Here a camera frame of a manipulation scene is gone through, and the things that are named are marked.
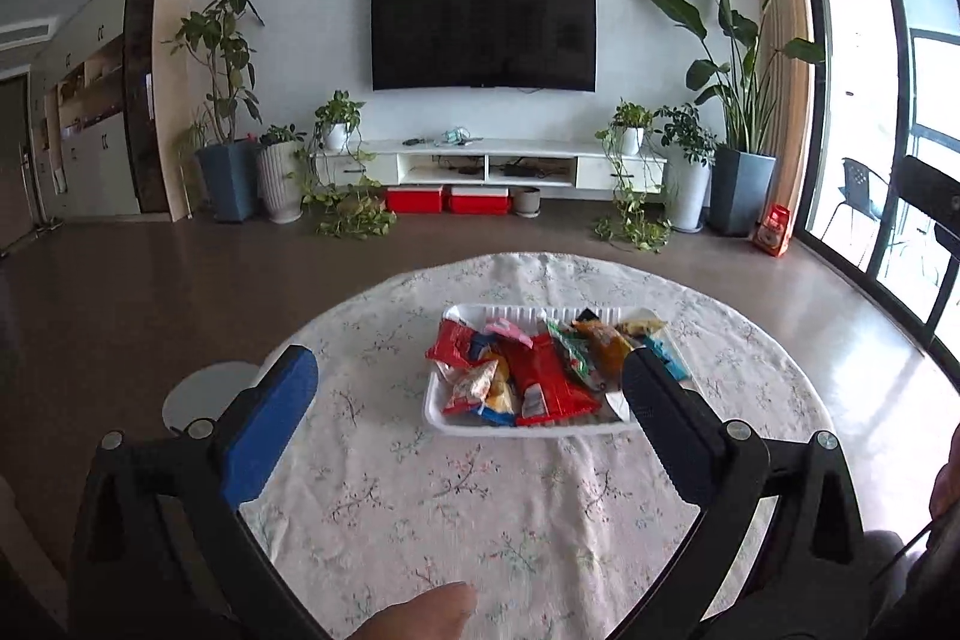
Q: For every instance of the white round stool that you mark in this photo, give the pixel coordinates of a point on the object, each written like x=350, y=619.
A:
x=202, y=392

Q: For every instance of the black balcony chair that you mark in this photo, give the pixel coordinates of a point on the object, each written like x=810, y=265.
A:
x=855, y=179

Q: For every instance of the person's left hand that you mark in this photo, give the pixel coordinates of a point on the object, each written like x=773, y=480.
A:
x=427, y=614

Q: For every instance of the round floral tablecloth table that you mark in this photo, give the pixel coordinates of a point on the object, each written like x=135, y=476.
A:
x=465, y=520

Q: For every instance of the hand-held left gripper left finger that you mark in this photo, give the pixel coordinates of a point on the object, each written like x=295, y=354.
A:
x=270, y=415

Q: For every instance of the white TV cabinet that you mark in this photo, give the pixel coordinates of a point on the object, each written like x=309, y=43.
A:
x=600, y=171

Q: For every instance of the ceiling air vent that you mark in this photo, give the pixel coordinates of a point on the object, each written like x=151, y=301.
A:
x=26, y=34

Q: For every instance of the tall tree plant blue pot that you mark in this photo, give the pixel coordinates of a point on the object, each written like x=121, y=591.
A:
x=229, y=183

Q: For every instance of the person's right hand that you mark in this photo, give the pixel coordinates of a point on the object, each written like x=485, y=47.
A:
x=946, y=475

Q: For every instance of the large red snack packet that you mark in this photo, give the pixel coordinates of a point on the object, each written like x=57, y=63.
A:
x=544, y=377

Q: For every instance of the wooden wall cabinet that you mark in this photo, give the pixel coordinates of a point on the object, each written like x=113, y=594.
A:
x=142, y=85

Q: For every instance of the red and white snack packet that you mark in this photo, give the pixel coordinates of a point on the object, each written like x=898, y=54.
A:
x=472, y=385

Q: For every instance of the blue cake snack packet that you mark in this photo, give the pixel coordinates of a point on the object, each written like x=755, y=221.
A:
x=501, y=396

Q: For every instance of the beige curtain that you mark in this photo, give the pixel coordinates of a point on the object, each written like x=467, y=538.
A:
x=780, y=10

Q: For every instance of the white plastic tray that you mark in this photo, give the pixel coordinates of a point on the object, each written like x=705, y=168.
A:
x=540, y=428

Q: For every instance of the orange snack packet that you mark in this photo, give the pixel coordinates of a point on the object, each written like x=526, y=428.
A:
x=604, y=347

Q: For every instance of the brown empty flowerpot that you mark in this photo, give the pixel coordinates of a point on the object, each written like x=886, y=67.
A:
x=526, y=201

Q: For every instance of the broad-leaf plant grey pot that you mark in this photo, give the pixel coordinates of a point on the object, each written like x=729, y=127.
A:
x=741, y=190

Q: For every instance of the light blue snack packet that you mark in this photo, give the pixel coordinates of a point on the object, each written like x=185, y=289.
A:
x=671, y=362

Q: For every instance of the black television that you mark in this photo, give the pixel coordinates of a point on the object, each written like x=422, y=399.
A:
x=484, y=29

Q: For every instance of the plant in white ribbed pot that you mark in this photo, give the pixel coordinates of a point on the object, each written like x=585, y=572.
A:
x=279, y=183

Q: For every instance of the bushy plant tall white pot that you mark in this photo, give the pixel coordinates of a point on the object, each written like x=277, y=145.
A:
x=688, y=190

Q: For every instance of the black set-top box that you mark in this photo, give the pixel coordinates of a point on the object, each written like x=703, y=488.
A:
x=519, y=168

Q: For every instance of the red bag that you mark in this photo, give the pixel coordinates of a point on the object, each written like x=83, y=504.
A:
x=774, y=231

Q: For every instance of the trailing pothos in white pot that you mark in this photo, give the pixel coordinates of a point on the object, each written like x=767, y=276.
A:
x=630, y=139
x=337, y=134

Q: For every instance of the green snack packet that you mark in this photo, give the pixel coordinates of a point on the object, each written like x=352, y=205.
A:
x=574, y=351

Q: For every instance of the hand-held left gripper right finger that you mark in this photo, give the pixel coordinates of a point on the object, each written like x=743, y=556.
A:
x=667, y=422

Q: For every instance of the small red snack packet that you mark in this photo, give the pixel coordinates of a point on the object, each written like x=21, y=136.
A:
x=454, y=344

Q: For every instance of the glass sliding door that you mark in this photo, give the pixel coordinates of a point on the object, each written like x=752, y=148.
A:
x=900, y=48

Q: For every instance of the pink snack packet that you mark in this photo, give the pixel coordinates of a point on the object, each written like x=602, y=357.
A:
x=510, y=332

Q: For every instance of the gold snack packet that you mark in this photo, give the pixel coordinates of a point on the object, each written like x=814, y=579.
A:
x=641, y=327

